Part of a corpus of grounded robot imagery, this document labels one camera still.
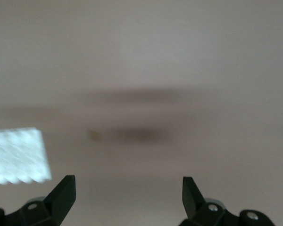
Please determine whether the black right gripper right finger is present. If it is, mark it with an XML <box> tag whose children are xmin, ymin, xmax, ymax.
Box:
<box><xmin>179</xmin><ymin>176</ymin><xmax>276</xmax><ymax>226</ymax></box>

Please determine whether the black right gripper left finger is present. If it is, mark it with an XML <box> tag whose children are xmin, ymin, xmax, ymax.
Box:
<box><xmin>0</xmin><ymin>175</ymin><xmax>76</xmax><ymax>226</ymax></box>

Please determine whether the white studded base plate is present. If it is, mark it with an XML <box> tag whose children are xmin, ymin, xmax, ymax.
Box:
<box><xmin>0</xmin><ymin>127</ymin><xmax>53</xmax><ymax>185</ymax></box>

